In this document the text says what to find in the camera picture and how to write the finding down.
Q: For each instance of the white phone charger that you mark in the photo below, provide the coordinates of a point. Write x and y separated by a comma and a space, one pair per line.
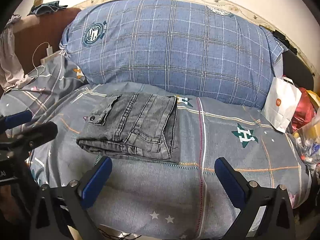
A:
49, 50

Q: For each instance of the teal cloth on headboard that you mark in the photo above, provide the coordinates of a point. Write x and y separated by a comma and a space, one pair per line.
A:
46, 8

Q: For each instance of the white Xiaomi paper bag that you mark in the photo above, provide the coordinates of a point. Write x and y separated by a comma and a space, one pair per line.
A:
281, 103

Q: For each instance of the brown wooden headboard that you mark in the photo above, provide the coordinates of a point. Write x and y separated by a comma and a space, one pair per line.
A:
34, 33

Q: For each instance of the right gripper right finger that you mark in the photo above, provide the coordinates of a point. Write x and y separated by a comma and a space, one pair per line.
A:
265, 213

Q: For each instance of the blue plaid pillow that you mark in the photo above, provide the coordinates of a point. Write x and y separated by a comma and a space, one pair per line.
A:
181, 47

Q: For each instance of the grey denim pants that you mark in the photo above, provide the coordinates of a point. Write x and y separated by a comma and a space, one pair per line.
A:
132, 125

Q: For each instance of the clear plastic bag with items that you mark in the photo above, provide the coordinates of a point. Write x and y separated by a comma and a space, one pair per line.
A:
307, 138

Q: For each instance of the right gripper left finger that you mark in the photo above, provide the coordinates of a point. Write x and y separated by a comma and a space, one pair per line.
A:
58, 208

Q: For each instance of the pink grey hanging garment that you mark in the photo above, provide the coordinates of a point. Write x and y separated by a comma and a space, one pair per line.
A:
12, 73

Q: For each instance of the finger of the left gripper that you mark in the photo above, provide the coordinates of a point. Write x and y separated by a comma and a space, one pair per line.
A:
31, 138
12, 121

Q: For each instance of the red plastic bag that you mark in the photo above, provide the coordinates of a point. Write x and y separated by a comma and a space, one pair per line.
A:
304, 112

